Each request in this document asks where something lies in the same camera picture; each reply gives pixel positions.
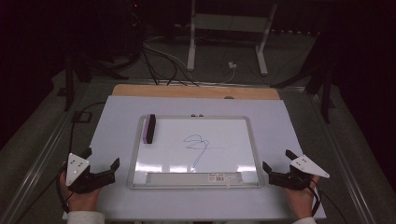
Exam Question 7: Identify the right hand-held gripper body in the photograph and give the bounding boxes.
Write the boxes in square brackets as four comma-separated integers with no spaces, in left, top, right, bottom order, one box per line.
[268,154,331,191]

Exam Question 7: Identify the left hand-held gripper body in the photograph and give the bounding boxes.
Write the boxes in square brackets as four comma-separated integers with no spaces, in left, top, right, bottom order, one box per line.
[65,152,117,195]

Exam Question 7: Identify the purple and black whiteboard eraser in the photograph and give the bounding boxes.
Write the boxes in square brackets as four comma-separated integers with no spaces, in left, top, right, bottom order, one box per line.
[142,113,158,145]

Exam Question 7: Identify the silver framed whiteboard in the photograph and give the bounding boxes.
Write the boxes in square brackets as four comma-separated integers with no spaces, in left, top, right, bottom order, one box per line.
[126,115,264,190]

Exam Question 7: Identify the person's left hand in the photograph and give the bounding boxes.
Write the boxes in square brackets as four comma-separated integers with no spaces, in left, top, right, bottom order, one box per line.
[59,169,103,213]

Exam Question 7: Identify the person's right hand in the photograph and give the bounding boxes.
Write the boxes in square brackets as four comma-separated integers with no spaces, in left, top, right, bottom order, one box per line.
[284,175,320,220]

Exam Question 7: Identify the white table sheet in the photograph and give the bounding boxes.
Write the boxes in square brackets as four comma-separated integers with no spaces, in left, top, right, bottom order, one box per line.
[62,94,328,222]

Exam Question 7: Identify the black floor socket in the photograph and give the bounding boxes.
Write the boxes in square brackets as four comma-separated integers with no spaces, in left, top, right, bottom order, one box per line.
[72,110,93,123]

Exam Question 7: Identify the black tripod stand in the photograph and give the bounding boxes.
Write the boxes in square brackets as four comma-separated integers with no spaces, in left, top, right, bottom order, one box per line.
[270,32,337,124]
[63,50,129,113]

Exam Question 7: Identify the grey metal stand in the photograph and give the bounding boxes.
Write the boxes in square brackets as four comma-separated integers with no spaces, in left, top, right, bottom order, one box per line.
[186,0,278,77]

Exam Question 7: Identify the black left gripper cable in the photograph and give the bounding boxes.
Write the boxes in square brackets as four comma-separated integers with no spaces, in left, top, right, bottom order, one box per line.
[13,101,107,224]

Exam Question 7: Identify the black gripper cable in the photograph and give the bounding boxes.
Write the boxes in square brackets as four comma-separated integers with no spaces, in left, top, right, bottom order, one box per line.
[309,178,348,224]
[13,101,107,224]

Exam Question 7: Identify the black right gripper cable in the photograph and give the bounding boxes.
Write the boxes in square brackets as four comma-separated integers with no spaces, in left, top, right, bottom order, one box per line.
[309,178,348,224]

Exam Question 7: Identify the white plug with cable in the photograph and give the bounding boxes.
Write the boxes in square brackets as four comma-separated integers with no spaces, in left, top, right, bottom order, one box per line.
[199,61,238,85]

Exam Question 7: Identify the black floor cables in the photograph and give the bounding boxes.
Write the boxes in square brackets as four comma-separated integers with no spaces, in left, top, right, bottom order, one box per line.
[140,38,201,87]

